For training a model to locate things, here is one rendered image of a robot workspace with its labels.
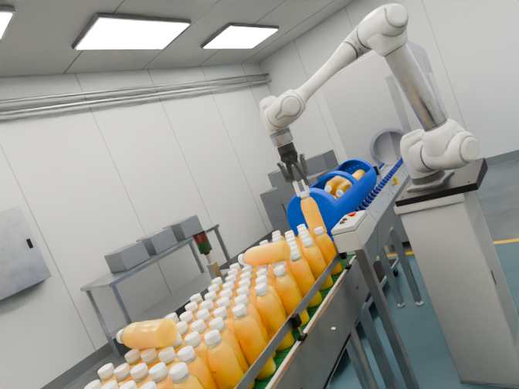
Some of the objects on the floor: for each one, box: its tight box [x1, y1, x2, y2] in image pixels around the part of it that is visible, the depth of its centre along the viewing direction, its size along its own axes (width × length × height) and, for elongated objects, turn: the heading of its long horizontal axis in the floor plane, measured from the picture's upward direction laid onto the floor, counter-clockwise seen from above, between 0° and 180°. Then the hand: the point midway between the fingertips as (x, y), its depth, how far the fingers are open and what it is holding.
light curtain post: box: [385, 74, 413, 135], centre depth 291 cm, size 6×6×170 cm
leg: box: [390, 227, 424, 306], centre depth 274 cm, size 6×6×63 cm
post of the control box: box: [354, 245, 419, 389], centre depth 156 cm, size 4×4×100 cm
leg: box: [378, 247, 405, 308], centre depth 282 cm, size 6×6×63 cm
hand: (301, 187), depth 160 cm, fingers closed on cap, 4 cm apart
